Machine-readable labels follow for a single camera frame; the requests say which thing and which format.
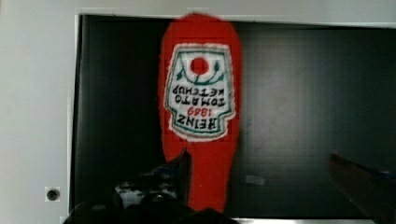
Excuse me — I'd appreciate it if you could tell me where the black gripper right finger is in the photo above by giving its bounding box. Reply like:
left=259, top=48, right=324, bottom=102
left=328, top=152, right=396, bottom=224

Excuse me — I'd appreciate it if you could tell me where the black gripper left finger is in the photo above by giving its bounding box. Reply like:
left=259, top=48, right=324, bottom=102
left=113, top=147, right=192, bottom=216

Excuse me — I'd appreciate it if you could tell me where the black toaster oven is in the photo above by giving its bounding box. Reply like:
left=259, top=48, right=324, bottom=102
left=69, top=14, right=395, bottom=224

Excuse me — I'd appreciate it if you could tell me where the red ketchup bottle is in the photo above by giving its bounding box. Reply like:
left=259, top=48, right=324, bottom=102
left=158, top=13, right=242, bottom=212

